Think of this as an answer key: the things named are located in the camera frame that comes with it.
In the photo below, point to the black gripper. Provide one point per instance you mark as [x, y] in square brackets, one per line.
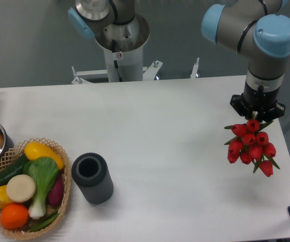
[258, 99]

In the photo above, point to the green cucumber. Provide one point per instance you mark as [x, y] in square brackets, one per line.
[14, 169]

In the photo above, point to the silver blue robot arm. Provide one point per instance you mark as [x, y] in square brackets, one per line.
[253, 29]

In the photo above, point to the orange fruit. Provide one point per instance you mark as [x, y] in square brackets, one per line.
[14, 216]

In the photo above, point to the purple sweet potato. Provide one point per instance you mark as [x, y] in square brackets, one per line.
[55, 195]

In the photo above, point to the green bean pod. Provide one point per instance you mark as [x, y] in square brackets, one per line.
[45, 222]

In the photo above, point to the yellow bell pepper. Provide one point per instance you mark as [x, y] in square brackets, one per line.
[4, 198]

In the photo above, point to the woven wicker basket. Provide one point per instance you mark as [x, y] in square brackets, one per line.
[11, 155]

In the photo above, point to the beige round disc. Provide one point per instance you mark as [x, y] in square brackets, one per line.
[20, 188]

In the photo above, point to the yellow squash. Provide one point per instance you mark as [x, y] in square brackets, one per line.
[35, 150]

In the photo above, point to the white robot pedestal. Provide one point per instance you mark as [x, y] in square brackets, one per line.
[123, 51]

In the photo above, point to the green bok choy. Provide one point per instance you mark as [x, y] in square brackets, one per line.
[44, 172]

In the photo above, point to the red tulip bouquet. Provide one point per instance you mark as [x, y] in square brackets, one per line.
[251, 145]

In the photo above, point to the dark grey ribbed vase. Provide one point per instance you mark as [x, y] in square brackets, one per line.
[90, 172]

